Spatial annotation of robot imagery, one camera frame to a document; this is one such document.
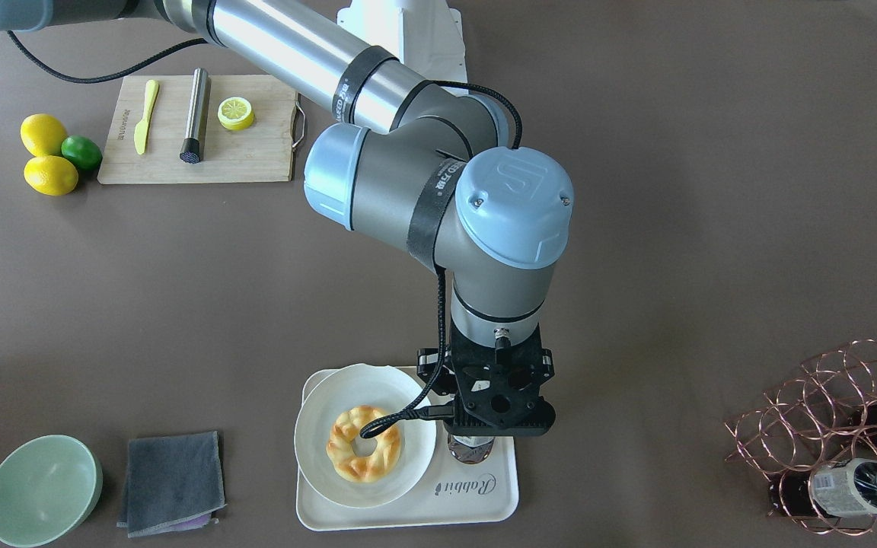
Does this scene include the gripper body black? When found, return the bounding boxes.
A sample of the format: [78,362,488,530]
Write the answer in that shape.
[416,347,556,383]

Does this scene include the tea bottle white cap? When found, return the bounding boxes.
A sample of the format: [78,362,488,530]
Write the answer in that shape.
[448,434,495,464]

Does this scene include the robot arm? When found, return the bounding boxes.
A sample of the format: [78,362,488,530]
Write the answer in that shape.
[0,1,574,388]

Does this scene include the beige serving tray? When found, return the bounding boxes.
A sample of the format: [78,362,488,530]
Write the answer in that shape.
[296,367,519,531]

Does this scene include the tea bottle in rack front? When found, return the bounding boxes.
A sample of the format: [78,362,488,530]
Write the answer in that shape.
[768,458,877,519]

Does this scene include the white round plate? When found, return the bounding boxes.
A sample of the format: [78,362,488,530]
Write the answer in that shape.
[295,364,436,508]

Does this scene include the wooden cutting board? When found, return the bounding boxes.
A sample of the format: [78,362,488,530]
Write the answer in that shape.
[97,74,297,185]

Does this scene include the dark grey cloth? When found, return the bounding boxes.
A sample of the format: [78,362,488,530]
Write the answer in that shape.
[117,431,227,538]

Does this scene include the half lemon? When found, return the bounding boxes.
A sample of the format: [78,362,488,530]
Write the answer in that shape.
[217,97,255,131]

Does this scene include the steel muddler black tip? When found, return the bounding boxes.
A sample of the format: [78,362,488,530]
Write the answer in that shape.
[180,67,210,165]

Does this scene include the yellow plastic knife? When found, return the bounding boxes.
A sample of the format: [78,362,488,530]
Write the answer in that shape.
[133,79,160,155]

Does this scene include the green lime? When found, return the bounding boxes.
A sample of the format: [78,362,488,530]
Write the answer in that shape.
[60,135,102,171]

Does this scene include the green ceramic bowl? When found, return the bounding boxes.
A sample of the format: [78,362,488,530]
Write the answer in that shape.
[0,435,104,547]

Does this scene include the whole lemon near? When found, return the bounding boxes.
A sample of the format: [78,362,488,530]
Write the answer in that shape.
[24,155,80,196]

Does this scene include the whole lemon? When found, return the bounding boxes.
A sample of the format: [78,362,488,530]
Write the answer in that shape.
[24,155,80,196]
[20,113,69,157]

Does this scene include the whole lemon far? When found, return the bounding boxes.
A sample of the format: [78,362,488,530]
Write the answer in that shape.
[20,113,69,157]

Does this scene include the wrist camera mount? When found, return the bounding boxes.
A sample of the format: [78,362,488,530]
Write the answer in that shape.
[443,326,556,437]

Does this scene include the twisted ring pastry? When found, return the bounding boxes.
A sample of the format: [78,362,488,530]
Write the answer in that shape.
[326,405,403,483]

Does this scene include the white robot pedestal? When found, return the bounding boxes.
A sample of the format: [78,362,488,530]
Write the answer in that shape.
[336,1,467,82]

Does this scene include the copper wire bottle rack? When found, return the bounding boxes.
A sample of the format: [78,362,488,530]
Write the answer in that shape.
[725,339,877,537]

